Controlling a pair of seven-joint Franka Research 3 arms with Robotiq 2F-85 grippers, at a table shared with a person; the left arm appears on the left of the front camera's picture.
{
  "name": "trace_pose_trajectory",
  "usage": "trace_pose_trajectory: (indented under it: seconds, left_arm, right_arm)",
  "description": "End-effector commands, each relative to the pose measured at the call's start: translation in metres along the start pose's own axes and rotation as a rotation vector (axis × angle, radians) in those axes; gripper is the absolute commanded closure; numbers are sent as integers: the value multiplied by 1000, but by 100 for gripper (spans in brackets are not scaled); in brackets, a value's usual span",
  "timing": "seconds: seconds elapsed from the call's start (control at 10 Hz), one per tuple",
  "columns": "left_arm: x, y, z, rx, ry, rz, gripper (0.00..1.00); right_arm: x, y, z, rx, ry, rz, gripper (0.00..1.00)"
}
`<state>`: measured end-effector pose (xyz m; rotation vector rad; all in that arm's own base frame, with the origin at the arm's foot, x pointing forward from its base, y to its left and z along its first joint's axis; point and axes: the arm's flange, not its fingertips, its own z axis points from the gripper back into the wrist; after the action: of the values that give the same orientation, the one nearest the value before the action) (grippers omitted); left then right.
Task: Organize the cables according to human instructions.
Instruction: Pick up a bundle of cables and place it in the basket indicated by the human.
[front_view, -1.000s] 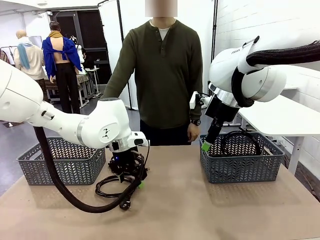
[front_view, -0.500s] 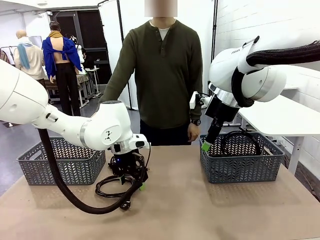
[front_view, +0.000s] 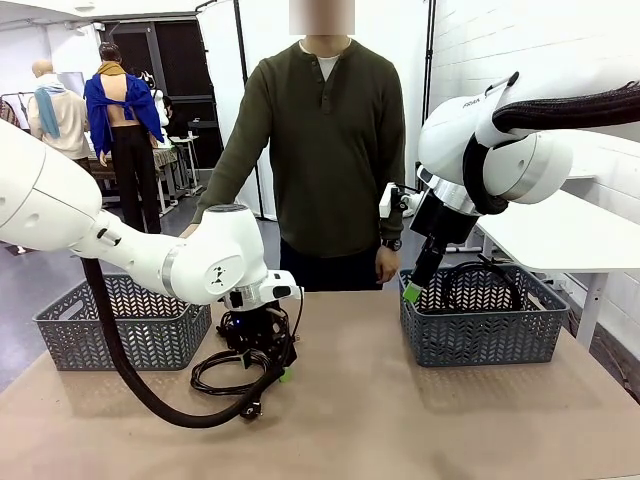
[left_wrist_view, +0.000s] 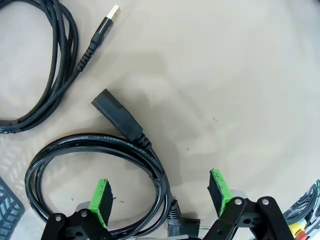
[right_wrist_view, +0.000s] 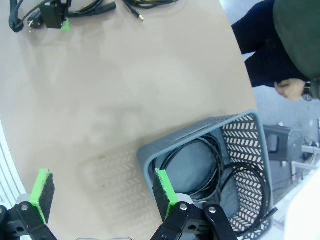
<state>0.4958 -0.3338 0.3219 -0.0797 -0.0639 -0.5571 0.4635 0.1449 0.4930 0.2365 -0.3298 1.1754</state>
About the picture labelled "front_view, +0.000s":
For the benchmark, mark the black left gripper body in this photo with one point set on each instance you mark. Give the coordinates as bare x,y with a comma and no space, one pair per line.
257,330

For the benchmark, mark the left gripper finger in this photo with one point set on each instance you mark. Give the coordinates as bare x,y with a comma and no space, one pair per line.
286,367
248,359

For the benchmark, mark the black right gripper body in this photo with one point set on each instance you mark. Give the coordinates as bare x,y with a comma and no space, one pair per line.
442,220

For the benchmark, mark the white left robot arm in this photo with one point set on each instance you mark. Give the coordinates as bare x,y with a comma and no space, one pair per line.
50,200

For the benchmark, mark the person's left forearm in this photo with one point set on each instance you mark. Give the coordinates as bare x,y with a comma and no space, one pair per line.
390,227

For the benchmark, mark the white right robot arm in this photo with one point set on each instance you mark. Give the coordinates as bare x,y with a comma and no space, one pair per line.
525,165

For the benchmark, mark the person's right forearm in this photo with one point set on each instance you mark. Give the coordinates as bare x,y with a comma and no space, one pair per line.
230,185

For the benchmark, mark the person's left hand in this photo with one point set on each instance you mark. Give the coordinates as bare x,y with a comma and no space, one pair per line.
387,265

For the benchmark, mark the person's right hand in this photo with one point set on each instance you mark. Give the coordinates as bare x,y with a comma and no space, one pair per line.
190,231

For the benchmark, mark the black wrist watch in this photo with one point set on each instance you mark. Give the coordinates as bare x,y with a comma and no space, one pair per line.
394,244

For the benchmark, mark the grey perforated plastic basket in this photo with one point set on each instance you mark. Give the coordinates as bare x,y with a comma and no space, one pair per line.
160,345
480,340

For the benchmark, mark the white side table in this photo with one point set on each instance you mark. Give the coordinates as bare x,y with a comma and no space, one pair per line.
550,235

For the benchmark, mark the person in olive sweater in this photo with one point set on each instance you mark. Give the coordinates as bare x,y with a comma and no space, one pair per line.
325,165

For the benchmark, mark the black backdrop stand pole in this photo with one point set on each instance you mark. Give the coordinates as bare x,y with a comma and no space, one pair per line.
241,50
429,50

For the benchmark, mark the background work table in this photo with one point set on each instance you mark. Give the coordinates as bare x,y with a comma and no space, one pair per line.
172,160

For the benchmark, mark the background person with dark hair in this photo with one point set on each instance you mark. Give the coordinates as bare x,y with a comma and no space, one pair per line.
168,112

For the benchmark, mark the small white mannequin torso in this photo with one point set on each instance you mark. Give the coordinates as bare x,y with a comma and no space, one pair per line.
159,107

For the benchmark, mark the mannequin with blue shirt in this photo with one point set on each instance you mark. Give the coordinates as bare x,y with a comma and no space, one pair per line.
122,115

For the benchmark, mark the white backdrop screen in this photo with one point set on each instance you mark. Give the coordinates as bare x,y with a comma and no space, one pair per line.
225,75

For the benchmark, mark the black glass door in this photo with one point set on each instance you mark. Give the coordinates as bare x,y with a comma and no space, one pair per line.
195,75

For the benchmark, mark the mannequin with light blue scarf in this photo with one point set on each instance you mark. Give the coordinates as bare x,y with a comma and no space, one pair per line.
60,125

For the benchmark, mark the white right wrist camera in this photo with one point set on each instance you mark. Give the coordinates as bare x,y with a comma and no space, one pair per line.
387,200

